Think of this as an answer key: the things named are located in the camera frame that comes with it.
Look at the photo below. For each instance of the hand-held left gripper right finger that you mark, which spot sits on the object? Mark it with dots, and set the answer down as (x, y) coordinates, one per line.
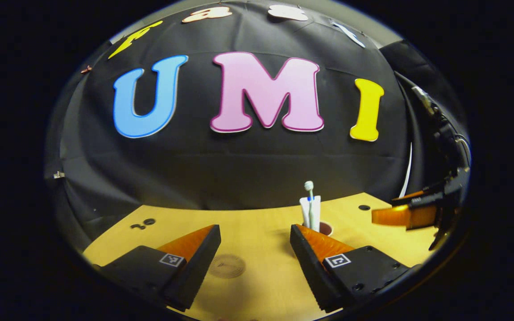
(306, 263)

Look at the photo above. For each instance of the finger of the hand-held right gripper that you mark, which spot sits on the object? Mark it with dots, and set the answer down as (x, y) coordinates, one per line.
(411, 198)
(402, 217)

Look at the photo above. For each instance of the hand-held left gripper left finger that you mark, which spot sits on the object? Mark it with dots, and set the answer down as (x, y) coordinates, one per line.
(201, 263)

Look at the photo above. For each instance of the round wooden coaster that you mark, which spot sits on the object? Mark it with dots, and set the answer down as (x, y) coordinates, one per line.
(226, 266)

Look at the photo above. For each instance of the beige cup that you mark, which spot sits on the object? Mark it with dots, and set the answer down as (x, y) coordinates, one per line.
(326, 228)

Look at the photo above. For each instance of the white toothpaste tube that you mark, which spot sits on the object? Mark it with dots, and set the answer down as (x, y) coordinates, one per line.
(304, 209)

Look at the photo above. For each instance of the pale blue toothbrush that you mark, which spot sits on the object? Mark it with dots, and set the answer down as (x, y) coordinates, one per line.
(310, 209)

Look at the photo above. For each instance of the wooden desktop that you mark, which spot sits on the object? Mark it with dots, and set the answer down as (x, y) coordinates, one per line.
(261, 240)

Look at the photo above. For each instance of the white clip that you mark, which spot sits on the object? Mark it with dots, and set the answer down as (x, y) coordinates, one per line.
(59, 174)

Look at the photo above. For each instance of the orange clip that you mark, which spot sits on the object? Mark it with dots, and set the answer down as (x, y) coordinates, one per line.
(86, 69)

